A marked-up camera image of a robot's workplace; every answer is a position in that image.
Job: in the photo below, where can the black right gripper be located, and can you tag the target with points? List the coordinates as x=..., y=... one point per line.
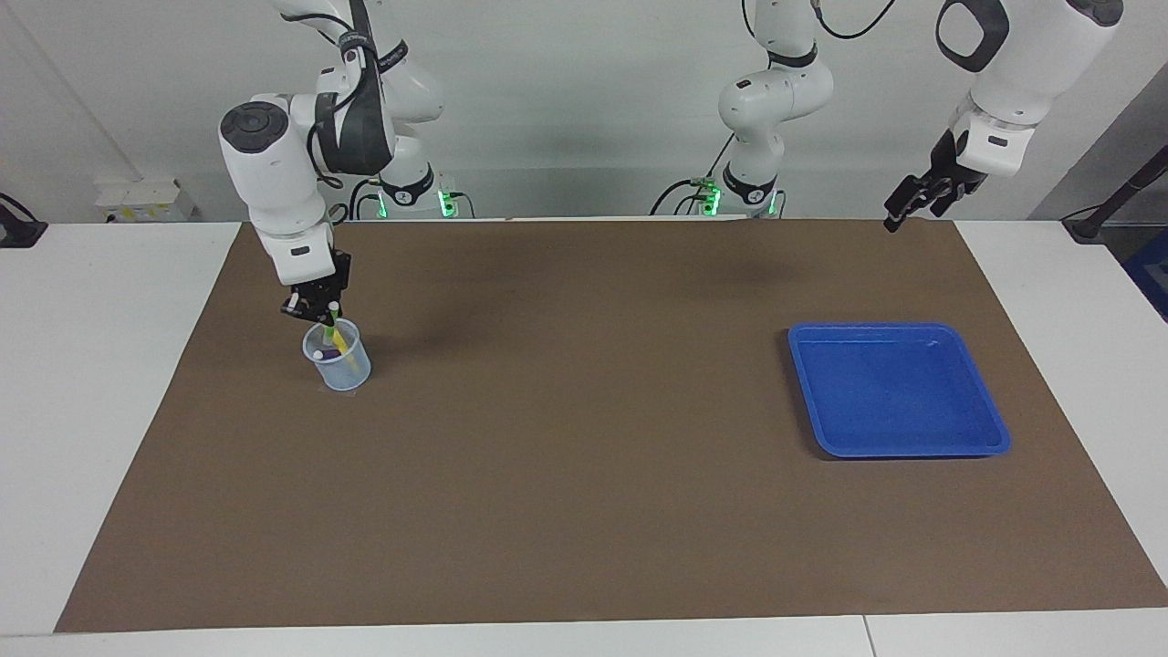
x=324, y=278

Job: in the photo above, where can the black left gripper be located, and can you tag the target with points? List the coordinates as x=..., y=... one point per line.
x=954, y=164

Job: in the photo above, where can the green pen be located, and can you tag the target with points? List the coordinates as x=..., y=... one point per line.
x=330, y=330

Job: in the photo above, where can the yellow pen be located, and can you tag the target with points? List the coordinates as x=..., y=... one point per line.
x=340, y=343

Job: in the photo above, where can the purple pen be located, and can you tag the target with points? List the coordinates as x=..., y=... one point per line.
x=327, y=354

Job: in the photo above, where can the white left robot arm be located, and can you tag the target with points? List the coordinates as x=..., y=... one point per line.
x=1031, y=64

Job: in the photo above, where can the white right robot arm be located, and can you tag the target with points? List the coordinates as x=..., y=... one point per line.
x=283, y=182

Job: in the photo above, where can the pale blue translucent cup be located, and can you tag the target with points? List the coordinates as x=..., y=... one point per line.
x=345, y=372

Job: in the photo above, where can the black stand pole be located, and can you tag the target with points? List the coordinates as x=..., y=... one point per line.
x=1109, y=205

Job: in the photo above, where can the blue plastic tray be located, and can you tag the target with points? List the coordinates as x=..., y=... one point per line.
x=894, y=392

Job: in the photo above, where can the blue box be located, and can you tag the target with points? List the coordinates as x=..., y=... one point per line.
x=1152, y=274

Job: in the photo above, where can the brown table mat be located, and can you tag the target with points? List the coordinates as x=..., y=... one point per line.
x=584, y=456

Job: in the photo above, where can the white wall socket box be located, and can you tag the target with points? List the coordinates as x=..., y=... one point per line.
x=146, y=201

